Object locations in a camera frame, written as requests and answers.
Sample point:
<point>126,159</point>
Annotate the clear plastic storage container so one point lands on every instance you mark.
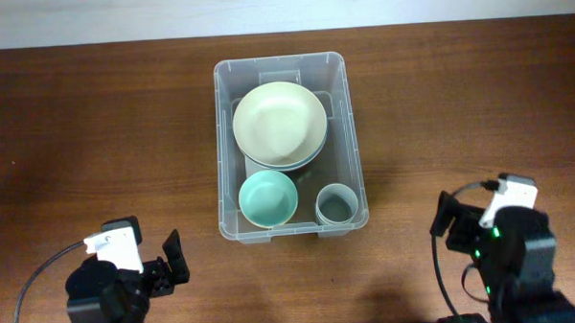
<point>325,75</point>

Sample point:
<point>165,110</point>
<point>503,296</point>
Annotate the grey cup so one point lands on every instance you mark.
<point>336,204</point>

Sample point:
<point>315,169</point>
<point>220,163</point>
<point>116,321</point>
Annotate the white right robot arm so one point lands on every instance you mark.
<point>514,259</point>

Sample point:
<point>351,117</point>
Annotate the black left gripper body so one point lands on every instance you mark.
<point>159,280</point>

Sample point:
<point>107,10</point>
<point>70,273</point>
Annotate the blue bowl plate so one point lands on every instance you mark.
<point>252,164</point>

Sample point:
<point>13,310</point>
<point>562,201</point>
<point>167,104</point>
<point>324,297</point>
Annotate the light green bowl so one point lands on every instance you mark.
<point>268,199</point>

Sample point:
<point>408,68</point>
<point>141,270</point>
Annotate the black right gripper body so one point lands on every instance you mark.
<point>465,234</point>

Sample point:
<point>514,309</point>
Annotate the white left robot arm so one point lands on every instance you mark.
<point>99,292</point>

